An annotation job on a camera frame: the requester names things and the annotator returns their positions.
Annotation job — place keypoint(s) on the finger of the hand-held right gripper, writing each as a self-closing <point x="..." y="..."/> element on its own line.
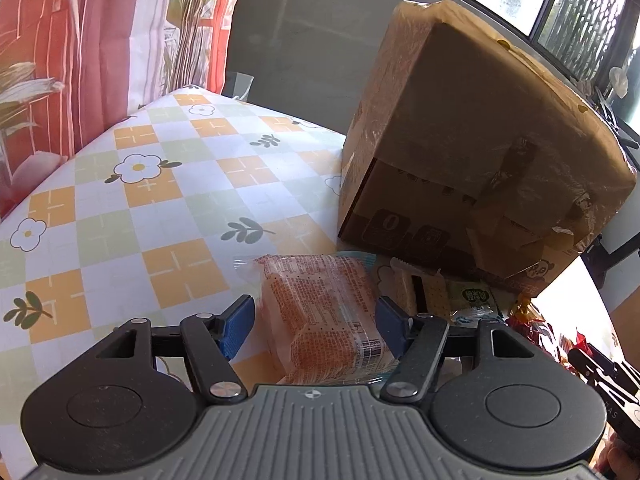
<point x="592" y="370"/>

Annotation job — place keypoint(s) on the red shiny snack packet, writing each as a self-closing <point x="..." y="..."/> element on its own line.
<point x="540" y="330"/>

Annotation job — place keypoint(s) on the brown cardboard box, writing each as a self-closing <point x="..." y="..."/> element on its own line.
<point x="400" y="210"/>

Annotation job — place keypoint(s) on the printed pink backdrop cloth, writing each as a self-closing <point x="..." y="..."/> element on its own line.
<point x="75" y="35"/>

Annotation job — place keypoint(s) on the person's right hand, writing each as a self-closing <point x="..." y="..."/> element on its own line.
<point x="622" y="462"/>

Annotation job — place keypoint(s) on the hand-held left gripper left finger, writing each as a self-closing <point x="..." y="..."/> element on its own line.
<point x="235" y="330"/>

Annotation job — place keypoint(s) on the white hand fan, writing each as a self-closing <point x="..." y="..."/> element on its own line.
<point x="618" y="82"/>

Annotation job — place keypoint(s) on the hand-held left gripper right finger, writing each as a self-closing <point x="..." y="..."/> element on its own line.
<point x="390" y="330"/>

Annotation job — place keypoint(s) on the orange snack packet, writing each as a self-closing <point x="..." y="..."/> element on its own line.
<point x="320" y="310"/>

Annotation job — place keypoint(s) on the green and white snack packet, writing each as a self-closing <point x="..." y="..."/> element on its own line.
<point x="475" y="297"/>

